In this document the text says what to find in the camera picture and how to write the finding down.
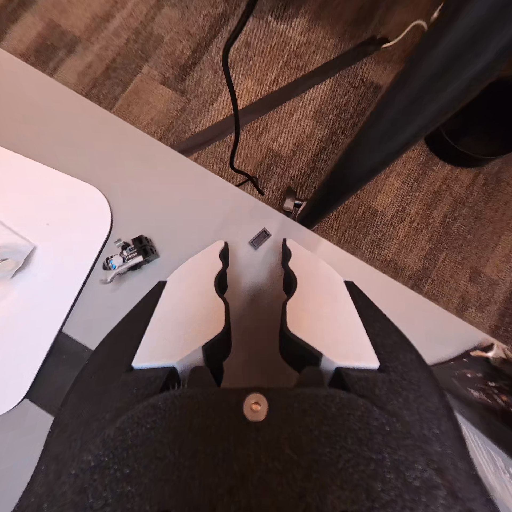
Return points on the small black lego piece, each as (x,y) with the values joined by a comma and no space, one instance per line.
(132,256)

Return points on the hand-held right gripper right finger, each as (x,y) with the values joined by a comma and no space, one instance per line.
(328,320)

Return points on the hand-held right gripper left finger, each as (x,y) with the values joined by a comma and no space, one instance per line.
(180,320)

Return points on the black metal floor bar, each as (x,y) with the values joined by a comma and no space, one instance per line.
(280,96)

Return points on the small dark grey lego tile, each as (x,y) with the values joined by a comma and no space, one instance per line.
(260,238)

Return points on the lego set box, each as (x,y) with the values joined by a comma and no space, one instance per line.
(480,384)

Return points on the grey levelling foot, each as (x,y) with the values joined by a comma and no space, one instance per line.
(292,202)

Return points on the black table leg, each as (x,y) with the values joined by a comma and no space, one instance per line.
(400,100)

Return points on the black round base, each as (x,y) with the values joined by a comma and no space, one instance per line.
(472,132)

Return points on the white monitor stand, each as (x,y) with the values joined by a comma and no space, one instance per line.
(48,240)

